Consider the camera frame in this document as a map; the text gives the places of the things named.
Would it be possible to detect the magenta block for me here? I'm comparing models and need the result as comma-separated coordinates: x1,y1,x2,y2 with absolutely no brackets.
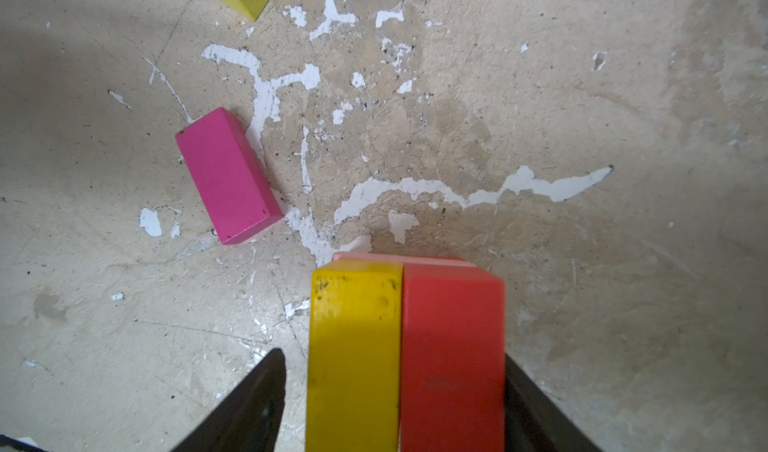
175,108,283,245

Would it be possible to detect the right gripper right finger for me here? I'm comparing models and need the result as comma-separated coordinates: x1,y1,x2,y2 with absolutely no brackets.
504,355,600,452

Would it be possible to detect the yellow arch block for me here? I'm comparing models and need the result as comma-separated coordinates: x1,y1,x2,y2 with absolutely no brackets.
305,260,403,451

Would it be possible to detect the red arch block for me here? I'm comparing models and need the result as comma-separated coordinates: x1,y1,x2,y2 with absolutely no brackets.
400,264,505,451

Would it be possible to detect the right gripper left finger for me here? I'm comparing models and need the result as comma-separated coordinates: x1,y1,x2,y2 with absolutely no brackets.
174,348,287,452

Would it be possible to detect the light pink block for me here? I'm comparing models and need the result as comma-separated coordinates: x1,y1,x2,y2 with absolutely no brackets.
332,251,476,267

